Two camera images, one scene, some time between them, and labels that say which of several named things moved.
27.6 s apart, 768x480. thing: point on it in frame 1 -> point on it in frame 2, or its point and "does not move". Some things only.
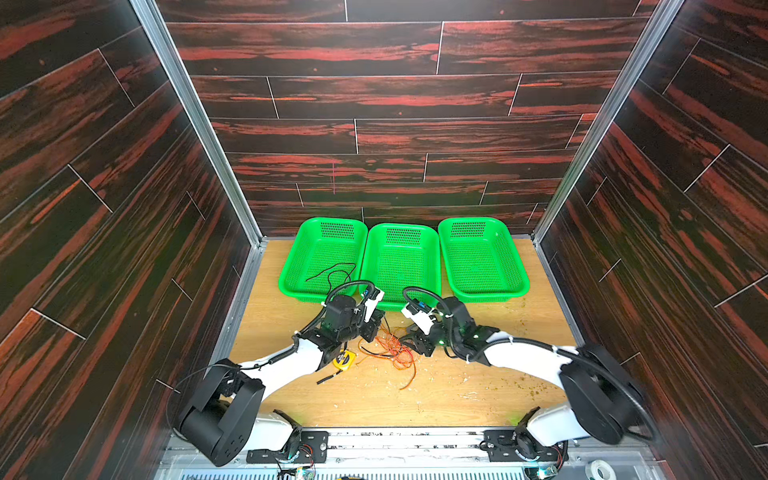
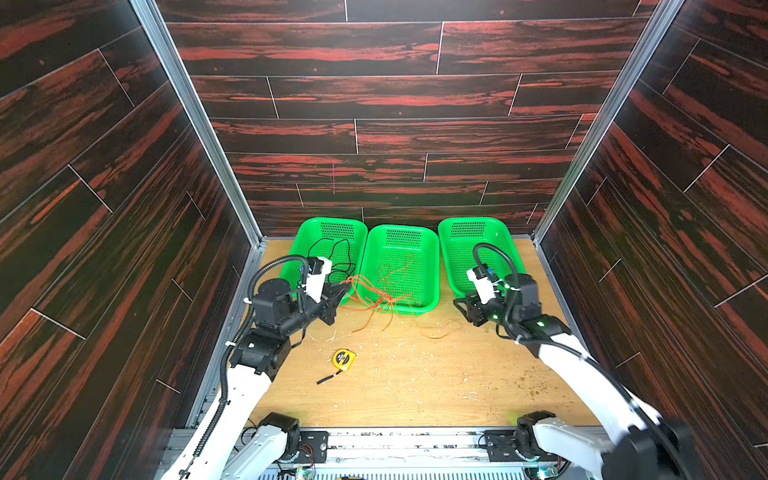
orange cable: x=401 y=357 -> x=384 y=278
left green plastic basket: x=325 y=252 does not move
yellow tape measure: x=343 y=361 does not move
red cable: x=401 y=355 -> x=384 y=303
